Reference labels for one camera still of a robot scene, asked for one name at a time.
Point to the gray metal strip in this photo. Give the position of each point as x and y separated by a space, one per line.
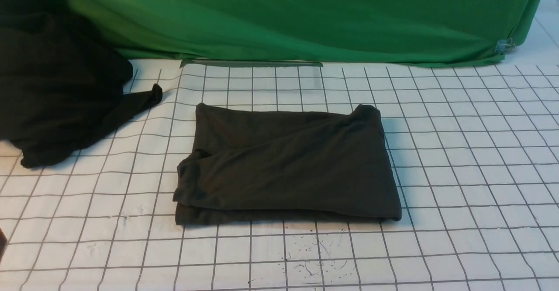
245 64

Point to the black garment pile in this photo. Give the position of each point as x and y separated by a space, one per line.
61 83

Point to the gray long-sleeved shirt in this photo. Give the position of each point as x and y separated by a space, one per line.
249 166

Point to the green backdrop cloth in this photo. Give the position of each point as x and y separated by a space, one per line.
428 33

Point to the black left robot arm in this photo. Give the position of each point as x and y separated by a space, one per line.
3 244

